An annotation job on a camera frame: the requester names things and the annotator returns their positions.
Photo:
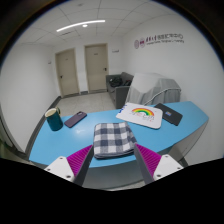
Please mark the black bag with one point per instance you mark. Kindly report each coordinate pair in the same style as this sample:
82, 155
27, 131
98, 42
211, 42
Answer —
116, 82

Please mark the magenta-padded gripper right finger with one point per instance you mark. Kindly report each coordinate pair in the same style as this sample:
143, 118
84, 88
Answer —
163, 165

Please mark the long ceiling light strip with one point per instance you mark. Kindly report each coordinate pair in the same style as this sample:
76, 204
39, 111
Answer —
80, 25

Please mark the small round ceiling light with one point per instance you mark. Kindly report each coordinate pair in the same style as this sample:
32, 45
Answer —
85, 25

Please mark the dark teal mug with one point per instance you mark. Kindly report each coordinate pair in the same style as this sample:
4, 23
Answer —
54, 121

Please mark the wall logo lettering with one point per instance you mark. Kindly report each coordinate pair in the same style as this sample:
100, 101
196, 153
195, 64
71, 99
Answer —
160, 40

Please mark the white laptop with rainbow sticker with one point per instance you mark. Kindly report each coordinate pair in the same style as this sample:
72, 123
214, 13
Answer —
140, 116

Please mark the black laptop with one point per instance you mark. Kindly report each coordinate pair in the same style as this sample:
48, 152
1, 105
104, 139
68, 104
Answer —
170, 115

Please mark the grey sofa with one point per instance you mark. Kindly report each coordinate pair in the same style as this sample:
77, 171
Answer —
118, 95

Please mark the beige door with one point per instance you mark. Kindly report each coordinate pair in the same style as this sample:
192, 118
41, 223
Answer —
96, 68
67, 73

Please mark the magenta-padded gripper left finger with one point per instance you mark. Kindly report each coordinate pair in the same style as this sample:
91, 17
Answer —
63, 166

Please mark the grey cloth-covered machine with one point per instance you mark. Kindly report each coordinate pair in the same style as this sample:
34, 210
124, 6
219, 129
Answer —
153, 88

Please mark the blue white checkered towel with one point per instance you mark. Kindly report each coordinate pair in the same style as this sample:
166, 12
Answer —
113, 140

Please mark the purple smartphone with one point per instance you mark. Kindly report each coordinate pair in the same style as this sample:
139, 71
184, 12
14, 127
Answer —
75, 119

